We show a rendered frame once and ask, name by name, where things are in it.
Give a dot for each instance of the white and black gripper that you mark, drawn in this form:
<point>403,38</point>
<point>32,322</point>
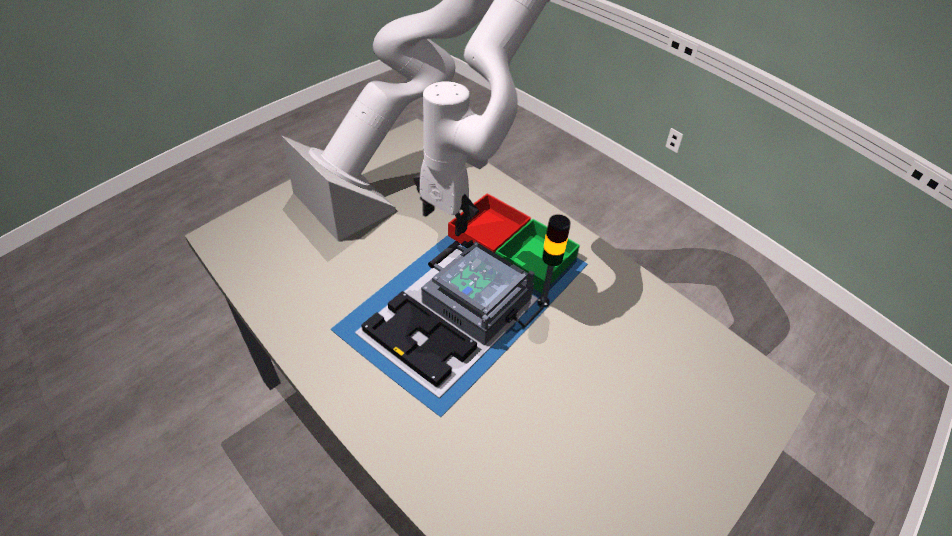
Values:
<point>448,191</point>

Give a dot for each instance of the red bin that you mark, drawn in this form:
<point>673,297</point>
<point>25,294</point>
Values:
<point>494,224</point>

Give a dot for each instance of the green bin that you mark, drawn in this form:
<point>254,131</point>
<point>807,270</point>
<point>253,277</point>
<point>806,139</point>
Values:
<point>526,248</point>

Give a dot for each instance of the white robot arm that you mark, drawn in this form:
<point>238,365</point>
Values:
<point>450,126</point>

